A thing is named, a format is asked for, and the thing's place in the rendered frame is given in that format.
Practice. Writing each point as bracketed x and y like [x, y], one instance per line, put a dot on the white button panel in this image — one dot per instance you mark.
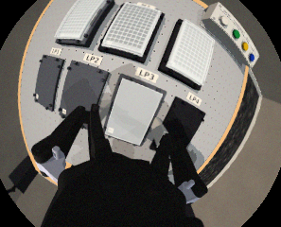
[227, 31]

